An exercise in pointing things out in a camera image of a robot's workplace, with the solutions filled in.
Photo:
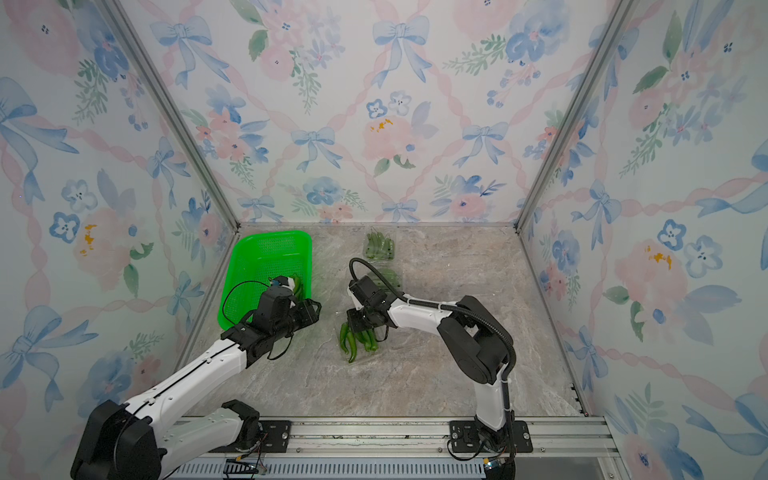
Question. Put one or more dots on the aluminium corner post left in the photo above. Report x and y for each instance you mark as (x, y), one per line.
(117, 18)

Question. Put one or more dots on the green plastic basket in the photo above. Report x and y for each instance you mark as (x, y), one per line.
(254, 261)

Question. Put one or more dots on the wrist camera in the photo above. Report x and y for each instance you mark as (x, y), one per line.
(277, 299)
(365, 293)

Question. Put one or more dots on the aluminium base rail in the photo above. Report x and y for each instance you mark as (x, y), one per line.
(417, 448)

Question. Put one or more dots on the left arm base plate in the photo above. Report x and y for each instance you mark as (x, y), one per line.
(272, 436)

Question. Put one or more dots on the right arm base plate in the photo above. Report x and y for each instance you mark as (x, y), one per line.
(472, 436)

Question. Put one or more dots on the aluminium corner post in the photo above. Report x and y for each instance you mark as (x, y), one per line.
(604, 51)
(117, 18)

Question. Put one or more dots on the aluminium corner post right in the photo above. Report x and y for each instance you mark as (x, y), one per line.
(604, 51)

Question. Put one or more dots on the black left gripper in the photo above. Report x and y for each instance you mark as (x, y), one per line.
(308, 310)

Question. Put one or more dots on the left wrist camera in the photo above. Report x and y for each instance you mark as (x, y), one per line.
(277, 299)

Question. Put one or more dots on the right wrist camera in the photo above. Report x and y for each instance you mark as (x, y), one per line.
(365, 293)

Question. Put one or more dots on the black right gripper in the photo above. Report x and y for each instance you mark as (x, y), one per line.
(352, 320)

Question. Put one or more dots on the clear pepper container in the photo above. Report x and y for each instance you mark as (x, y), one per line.
(350, 342)
(392, 277)
(379, 247)

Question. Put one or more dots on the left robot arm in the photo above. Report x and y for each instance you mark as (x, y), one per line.
(146, 437)

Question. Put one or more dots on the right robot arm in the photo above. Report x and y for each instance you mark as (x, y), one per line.
(480, 346)

